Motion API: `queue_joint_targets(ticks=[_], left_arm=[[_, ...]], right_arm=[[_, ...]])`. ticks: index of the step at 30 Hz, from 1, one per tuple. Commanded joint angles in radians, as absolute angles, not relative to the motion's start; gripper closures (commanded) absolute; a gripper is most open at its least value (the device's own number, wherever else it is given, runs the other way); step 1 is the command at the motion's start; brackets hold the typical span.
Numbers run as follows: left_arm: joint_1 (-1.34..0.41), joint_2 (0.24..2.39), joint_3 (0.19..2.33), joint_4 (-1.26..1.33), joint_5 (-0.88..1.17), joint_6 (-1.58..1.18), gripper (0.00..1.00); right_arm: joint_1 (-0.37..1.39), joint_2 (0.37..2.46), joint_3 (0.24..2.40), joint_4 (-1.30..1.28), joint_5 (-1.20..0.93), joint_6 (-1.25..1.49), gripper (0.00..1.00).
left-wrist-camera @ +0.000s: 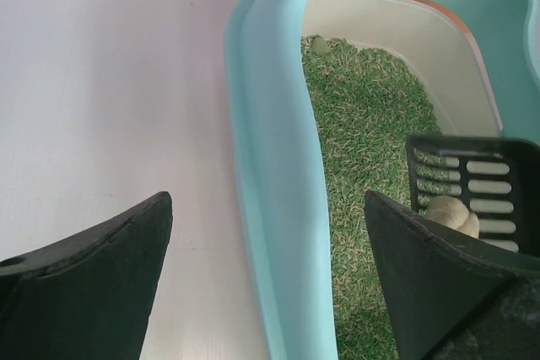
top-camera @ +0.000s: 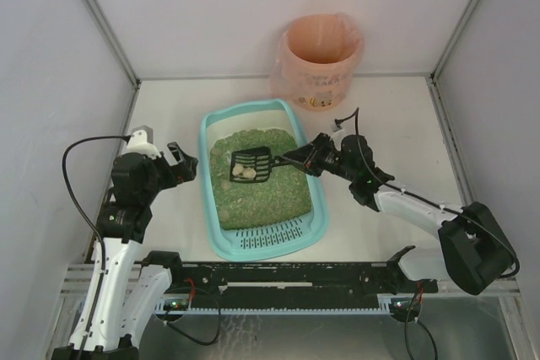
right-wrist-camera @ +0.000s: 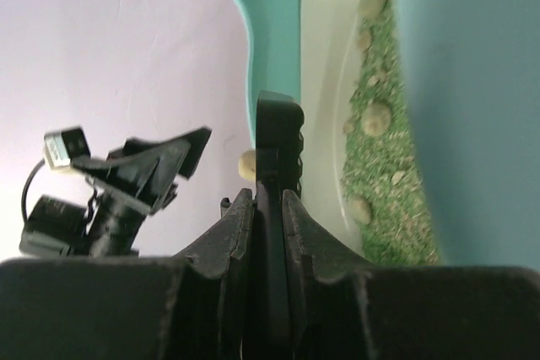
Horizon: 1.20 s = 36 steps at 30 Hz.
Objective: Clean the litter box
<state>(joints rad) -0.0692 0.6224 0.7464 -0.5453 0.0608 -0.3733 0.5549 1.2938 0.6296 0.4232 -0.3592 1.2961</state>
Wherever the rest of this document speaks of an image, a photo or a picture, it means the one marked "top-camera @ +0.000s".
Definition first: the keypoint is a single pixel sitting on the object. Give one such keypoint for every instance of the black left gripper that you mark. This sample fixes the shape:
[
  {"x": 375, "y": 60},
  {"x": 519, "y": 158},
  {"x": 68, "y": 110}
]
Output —
[{"x": 177, "y": 163}]

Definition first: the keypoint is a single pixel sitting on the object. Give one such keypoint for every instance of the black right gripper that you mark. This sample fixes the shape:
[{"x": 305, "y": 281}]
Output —
[{"x": 310, "y": 158}]

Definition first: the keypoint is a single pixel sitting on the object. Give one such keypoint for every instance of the black litter scoop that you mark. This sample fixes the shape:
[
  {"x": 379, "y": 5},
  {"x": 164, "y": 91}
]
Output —
[{"x": 260, "y": 159}]

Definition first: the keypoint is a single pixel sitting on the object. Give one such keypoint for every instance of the small pale litter clump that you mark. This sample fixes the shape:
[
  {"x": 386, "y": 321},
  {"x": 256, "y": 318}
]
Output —
[{"x": 249, "y": 173}]

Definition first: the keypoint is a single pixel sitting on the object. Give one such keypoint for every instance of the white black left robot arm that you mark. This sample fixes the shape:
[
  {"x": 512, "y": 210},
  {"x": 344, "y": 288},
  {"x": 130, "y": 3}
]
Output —
[{"x": 113, "y": 320}]

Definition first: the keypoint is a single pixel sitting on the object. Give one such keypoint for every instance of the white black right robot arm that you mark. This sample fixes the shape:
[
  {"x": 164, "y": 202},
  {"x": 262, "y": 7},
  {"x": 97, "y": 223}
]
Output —
[{"x": 473, "y": 250}]

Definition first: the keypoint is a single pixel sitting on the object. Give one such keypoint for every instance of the green cat litter pellets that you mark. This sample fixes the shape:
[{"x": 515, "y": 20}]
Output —
[{"x": 284, "y": 196}]

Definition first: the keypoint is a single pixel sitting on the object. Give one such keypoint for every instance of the pale green litter clump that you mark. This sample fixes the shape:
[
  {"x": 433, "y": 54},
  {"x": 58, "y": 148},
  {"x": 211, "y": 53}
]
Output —
[
  {"x": 225, "y": 185},
  {"x": 224, "y": 215}
]

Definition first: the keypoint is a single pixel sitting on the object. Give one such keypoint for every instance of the teal litter box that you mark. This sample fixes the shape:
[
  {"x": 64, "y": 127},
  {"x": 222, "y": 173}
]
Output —
[{"x": 272, "y": 240}]

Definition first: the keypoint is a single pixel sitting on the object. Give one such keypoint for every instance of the orange lined waste bin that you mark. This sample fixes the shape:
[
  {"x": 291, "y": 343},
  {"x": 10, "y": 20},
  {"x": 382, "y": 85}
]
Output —
[{"x": 316, "y": 60}]

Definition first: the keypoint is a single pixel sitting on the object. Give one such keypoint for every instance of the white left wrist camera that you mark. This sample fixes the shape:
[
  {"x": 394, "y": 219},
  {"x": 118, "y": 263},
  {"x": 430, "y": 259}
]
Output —
[{"x": 142, "y": 141}]

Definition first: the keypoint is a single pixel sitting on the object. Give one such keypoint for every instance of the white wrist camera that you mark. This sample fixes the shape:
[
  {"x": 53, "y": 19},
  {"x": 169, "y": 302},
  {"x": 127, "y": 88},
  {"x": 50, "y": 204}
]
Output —
[
  {"x": 142, "y": 141},
  {"x": 337, "y": 126}
]

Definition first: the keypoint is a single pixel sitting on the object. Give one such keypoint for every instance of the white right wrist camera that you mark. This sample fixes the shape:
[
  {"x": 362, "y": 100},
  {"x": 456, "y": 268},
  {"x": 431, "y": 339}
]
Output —
[{"x": 337, "y": 126}]

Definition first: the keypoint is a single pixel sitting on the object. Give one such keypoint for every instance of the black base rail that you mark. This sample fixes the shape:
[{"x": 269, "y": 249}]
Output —
[{"x": 223, "y": 279}]

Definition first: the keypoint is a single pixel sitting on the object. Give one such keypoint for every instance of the light blue cable duct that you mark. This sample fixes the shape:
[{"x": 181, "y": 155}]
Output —
[{"x": 283, "y": 303}]

